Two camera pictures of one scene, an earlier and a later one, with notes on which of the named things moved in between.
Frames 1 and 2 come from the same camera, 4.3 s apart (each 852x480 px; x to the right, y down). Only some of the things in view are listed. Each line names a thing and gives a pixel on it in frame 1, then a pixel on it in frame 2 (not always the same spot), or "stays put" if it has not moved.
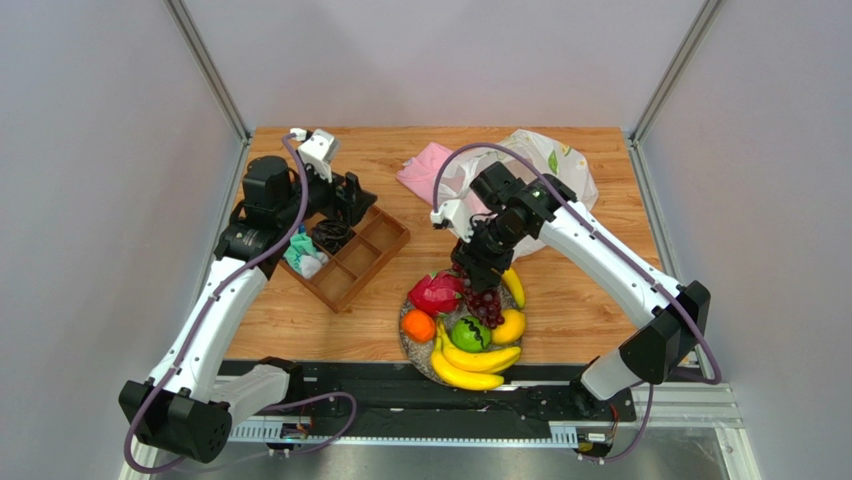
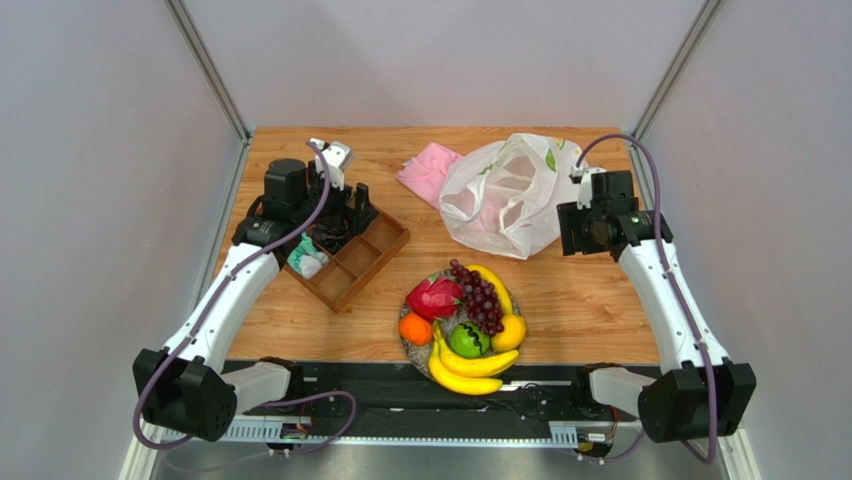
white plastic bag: [531, 155] stays put
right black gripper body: [475, 267] to [570, 229]
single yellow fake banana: [514, 287] to [505, 300]
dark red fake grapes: [484, 304] stays put
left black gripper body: [322, 198] stays put
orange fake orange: [418, 326] stays put
